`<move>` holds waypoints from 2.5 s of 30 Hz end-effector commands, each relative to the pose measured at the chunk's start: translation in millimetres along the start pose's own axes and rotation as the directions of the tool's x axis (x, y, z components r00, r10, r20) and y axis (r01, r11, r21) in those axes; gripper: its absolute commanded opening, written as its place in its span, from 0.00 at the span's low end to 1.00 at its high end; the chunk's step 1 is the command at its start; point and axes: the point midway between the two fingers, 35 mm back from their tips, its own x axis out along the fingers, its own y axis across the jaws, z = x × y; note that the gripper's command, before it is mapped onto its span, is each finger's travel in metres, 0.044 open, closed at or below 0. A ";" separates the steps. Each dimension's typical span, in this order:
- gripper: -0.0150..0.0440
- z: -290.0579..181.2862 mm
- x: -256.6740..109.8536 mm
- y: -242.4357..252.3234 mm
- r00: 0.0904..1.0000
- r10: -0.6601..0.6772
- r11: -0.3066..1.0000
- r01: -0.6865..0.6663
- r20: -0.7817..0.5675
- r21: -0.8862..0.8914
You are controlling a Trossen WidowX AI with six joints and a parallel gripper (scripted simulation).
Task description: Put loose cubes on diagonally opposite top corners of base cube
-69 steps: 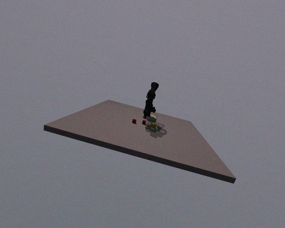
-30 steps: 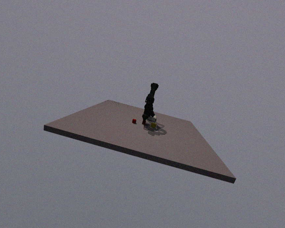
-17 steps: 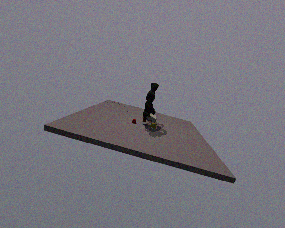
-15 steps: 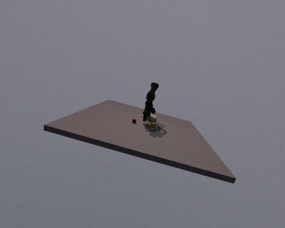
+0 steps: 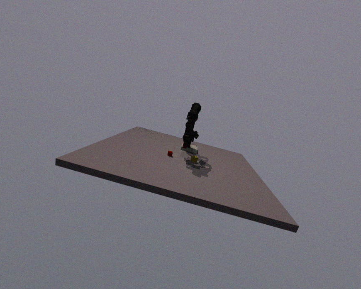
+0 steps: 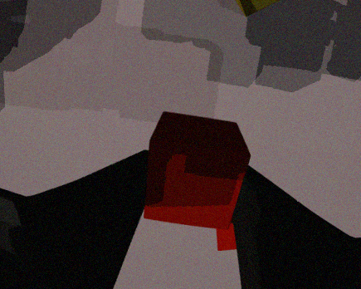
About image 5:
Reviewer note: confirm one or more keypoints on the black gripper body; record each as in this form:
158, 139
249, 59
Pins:
187, 134

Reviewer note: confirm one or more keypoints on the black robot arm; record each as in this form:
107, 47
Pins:
192, 117

